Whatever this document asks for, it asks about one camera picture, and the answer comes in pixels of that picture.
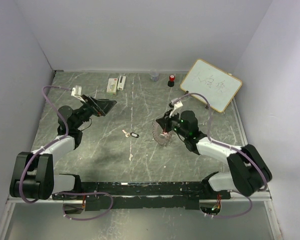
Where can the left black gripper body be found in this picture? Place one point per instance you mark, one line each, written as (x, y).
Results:
(89, 108)

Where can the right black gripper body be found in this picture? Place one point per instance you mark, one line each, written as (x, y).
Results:
(174, 123)

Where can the metal disc with keyrings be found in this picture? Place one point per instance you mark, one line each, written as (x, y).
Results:
(160, 136)

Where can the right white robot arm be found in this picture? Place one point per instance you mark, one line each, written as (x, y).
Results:
(248, 172)

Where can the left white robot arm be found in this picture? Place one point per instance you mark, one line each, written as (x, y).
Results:
(33, 176)

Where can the white staple box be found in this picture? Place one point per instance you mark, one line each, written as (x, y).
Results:
(112, 86)

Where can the white stapler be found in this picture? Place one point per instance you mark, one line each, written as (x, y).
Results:
(121, 82)

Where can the key with black tag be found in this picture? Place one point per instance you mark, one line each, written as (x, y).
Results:
(130, 134)

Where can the red black stamp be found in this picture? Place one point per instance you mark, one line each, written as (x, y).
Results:
(171, 80)

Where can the small clear cup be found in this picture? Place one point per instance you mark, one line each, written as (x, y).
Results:
(154, 75)

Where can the small whiteboard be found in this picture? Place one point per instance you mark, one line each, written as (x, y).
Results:
(215, 86)

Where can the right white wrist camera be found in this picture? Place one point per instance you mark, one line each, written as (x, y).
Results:
(176, 106)

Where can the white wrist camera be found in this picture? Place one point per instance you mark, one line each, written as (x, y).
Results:
(77, 93)
(176, 106)

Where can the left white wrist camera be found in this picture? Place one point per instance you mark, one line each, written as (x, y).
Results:
(77, 93)

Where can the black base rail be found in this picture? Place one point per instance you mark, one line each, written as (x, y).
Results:
(138, 195)

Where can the aluminium frame rail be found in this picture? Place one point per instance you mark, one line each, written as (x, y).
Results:
(257, 196)

